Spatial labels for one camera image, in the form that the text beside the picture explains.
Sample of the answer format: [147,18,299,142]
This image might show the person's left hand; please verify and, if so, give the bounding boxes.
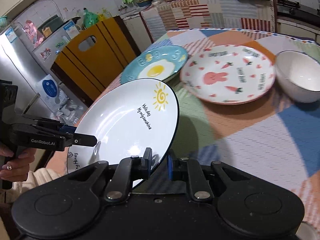
[1,148,36,182]

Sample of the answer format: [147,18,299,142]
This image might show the patchwork covered counter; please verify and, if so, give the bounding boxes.
[140,0,276,41]

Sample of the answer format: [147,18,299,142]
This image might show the blue egg plate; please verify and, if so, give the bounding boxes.
[120,45,188,85]

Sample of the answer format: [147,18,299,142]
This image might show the white bowl dark rim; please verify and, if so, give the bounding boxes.
[275,50,319,103]

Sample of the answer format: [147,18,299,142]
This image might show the silver refrigerator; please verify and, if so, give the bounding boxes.
[1,23,87,125]

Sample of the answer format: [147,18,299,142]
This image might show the pink bunny carrot plate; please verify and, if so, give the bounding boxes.
[180,44,276,105]

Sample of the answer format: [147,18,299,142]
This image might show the yellow wooden chair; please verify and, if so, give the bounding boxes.
[50,16,140,107]

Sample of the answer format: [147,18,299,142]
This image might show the white sun plate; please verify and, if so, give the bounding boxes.
[67,78,180,173]

